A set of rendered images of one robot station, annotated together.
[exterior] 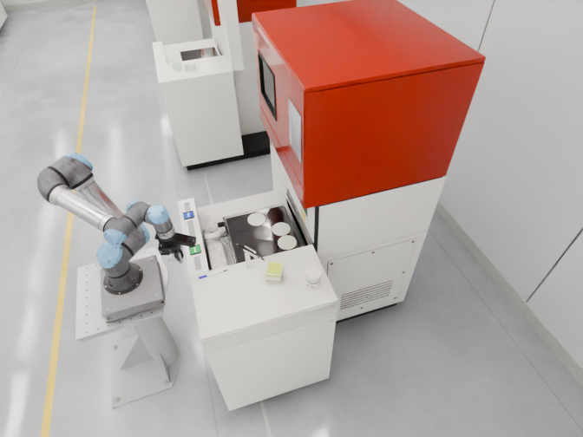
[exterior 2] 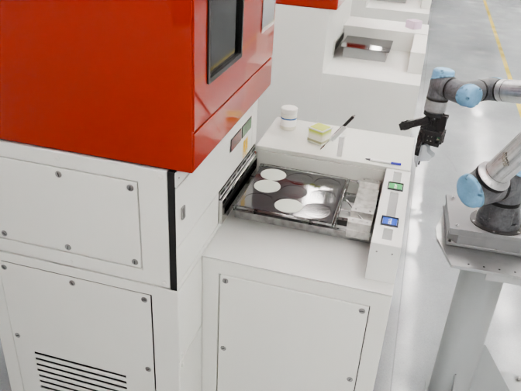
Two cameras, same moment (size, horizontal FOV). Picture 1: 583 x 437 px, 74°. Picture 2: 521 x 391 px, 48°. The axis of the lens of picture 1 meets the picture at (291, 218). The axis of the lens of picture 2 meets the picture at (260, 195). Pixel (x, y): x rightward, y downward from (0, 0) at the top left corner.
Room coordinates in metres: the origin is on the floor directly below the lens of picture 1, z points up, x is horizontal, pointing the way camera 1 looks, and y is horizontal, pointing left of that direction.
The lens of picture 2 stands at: (3.13, 1.02, 1.93)
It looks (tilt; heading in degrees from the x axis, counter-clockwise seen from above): 29 degrees down; 210
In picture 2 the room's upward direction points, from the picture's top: 3 degrees clockwise
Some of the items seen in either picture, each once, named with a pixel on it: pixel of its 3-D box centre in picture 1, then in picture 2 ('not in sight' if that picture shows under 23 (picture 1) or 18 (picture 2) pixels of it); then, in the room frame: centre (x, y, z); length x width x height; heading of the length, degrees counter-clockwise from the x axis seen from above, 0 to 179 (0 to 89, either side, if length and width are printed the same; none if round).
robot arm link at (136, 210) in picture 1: (139, 213); (466, 92); (1.16, 0.64, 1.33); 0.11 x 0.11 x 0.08; 61
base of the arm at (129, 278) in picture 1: (120, 272); (500, 209); (1.15, 0.85, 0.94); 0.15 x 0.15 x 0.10
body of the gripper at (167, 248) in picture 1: (168, 241); (432, 128); (1.14, 0.55, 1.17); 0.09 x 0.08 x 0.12; 91
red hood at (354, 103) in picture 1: (349, 94); (130, 15); (1.75, -0.30, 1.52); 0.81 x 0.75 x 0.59; 16
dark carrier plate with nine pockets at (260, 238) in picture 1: (262, 233); (294, 192); (1.42, 0.16, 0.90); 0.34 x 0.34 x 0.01; 16
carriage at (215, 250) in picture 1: (215, 251); (364, 209); (1.33, 0.41, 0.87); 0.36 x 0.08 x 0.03; 16
